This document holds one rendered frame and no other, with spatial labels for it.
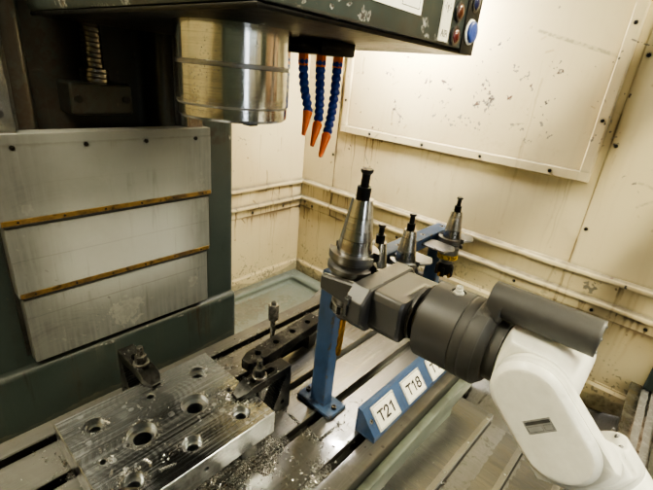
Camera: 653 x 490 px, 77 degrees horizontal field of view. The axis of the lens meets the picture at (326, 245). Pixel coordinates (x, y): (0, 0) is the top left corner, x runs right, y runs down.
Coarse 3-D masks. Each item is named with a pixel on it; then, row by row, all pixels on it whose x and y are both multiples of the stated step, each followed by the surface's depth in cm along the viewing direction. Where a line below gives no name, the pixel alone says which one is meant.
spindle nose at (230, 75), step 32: (192, 32) 50; (224, 32) 50; (256, 32) 51; (288, 32) 55; (192, 64) 52; (224, 64) 51; (256, 64) 52; (288, 64) 57; (192, 96) 53; (224, 96) 52; (256, 96) 54; (288, 96) 60
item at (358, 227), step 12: (360, 204) 47; (372, 204) 48; (348, 216) 49; (360, 216) 48; (372, 216) 49; (348, 228) 49; (360, 228) 48; (372, 228) 49; (348, 240) 49; (360, 240) 49; (372, 240) 50; (348, 252) 49; (360, 252) 49
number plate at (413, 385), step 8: (416, 368) 96; (408, 376) 93; (416, 376) 95; (400, 384) 91; (408, 384) 92; (416, 384) 94; (424, 384) 95; (408, 392) 91; (416, 392) 93; (408, 400) 90
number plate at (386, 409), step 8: (392, 392) 88; (384, 400) 86; (392, 400) 87; (376, 408) 84; (384, 408) 85; (392, 408) 86; (376, 416) 83; (384, 416) 84; (392, 416) 86; (384, 424) 84
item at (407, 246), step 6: (402, 234) 84; (408, 234) 83; (414, 234) 83; (402, 240) 84; (408, 240) 83; (414, 240) 84; (402, 246) 84; (408, 246) 84; (414, 246) 84; (396, 252) 86; (402, 252) 84; (408, 252) 84; (414, 252) 85; (396, 258) 86; (402, 258) 85; (408, 258) 84; (414, 258) 85
